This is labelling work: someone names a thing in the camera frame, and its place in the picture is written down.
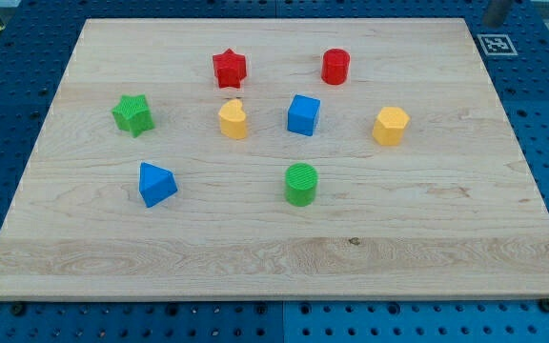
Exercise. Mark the green star block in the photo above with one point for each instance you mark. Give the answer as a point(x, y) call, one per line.
point(133, 114)

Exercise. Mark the wooden board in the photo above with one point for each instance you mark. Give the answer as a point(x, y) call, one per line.
point(452, 212)

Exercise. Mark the red cylinder block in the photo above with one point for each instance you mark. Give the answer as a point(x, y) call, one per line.
point(335, 66)

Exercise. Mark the yellow hexagon block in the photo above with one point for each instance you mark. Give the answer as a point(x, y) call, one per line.
point(390, 126)

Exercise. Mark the red star block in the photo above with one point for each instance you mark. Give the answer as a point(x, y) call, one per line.
point(229, 69)

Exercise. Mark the yellow heart block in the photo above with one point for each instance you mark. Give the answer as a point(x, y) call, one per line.
point(233, 119)

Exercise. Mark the blue cube block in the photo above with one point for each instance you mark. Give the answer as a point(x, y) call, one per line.
point(303, 115)

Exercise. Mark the blue triangle block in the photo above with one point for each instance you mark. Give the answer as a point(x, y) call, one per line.
point(155, 184)

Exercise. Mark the white fiducial marker tag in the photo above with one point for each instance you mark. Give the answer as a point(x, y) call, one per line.
point(497, 45)

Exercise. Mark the green cylinder block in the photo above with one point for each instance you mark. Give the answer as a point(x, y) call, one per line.
point(300, 184)

